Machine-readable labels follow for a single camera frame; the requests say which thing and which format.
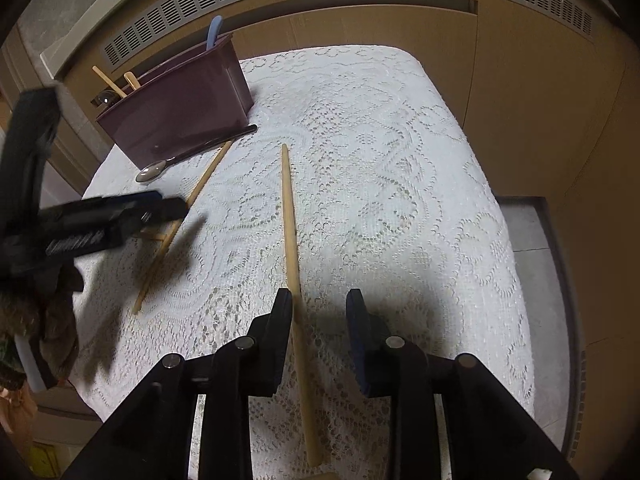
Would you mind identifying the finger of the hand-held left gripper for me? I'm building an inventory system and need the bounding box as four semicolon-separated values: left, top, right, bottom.
0;87;62;221
107;190;188;241

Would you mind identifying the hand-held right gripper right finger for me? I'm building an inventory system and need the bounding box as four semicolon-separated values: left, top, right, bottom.
345;288;581;480

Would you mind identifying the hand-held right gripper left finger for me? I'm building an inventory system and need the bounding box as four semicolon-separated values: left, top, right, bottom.
60;287;293;480

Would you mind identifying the metal spoon with black handle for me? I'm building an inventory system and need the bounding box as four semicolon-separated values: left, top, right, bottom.
135;124;259;184

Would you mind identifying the purple plastic utensil holder box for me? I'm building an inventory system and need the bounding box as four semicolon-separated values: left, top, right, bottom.
95;31;255;171

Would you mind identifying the blue plastic spoon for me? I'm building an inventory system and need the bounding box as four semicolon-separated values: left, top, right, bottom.
206;16;224;53

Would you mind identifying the grey kitchen countertop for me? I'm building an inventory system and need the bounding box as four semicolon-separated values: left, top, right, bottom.
15;0;173;78

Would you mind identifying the white lace tablecloth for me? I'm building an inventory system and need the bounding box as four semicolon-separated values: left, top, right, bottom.
70;46;538;480

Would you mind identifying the wooden kitchen cabinet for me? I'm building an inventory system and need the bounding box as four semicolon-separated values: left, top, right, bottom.
0;0;640;461

